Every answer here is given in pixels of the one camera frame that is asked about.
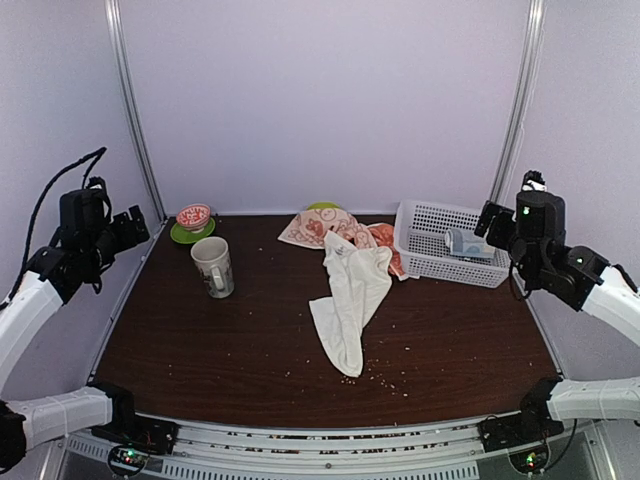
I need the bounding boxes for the orange patterned towel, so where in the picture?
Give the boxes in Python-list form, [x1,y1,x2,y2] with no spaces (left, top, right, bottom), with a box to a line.
[278,207,409,281]

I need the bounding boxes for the left aluminium frame post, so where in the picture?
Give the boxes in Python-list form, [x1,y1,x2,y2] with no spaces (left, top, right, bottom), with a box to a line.
[104,0,167,222]

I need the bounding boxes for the white plastic basket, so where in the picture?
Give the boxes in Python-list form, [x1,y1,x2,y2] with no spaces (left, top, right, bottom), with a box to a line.
[394,200,509,288]

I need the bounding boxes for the white towel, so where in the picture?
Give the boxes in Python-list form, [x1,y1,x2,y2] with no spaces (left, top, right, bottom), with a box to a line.
[309,231,392,378]

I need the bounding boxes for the red patterned bowl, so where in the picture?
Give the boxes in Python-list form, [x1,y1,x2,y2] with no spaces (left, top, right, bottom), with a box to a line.
[176,204,211,233]

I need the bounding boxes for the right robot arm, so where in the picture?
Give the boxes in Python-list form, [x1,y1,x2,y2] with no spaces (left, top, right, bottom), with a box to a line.
[475,170,639,451]

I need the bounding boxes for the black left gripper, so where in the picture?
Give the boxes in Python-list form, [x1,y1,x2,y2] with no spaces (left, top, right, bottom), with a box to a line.
[85,204,148,273]

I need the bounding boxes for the right aluminium frame post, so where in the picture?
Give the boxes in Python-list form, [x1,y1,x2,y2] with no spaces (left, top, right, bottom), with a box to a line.
[489,0,546,204]

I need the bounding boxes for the white ceramic mug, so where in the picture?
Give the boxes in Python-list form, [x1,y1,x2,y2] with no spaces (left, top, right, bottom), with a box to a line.
[190,236,234,299]

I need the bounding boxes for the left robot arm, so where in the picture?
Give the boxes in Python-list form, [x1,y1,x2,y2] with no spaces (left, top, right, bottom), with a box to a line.
[1,176,150,473]

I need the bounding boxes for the aluminium frame post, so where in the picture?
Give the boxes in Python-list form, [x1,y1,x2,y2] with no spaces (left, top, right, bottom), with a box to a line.
[104,0,167,222]
[489,0,546,204]

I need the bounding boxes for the green saucer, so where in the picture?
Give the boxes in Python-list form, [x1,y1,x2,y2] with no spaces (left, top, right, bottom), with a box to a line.
[170,217,216,245]

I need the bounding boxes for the rolled grey blue towel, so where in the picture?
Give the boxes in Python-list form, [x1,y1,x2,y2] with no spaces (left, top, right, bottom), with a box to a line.
[444,228,496,260]

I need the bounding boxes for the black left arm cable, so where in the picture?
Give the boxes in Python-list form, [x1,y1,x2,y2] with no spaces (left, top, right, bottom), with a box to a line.
[9,146,108,301]

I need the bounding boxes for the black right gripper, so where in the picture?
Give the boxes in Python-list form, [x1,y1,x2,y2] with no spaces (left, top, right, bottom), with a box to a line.
[474,200,535,283]

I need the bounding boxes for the green bowl behind towel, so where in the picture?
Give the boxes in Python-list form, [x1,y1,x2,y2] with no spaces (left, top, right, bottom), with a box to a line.
[306,201,341,211]

